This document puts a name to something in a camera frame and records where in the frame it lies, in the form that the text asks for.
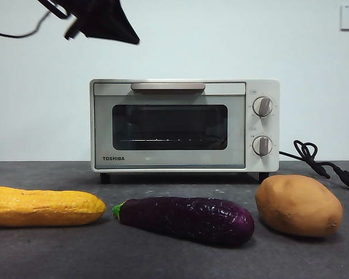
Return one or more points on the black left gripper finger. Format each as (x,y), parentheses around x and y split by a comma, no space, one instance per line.
(104,32)
(113,17)

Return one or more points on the brown potato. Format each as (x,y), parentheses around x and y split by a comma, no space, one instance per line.
(299,206)

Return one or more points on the beige oven temperature knob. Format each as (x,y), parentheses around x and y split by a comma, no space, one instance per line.
(263,106)

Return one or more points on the white Toshiba toaster oven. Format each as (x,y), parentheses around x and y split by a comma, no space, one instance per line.
(263,128)

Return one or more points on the beige oven timer knob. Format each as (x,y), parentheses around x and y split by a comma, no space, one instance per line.
(262,145)

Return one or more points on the yellow corn cob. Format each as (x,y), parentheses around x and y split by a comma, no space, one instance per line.
(46,207)

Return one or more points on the purple eggplant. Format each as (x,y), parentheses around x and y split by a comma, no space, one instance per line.
(186,221)

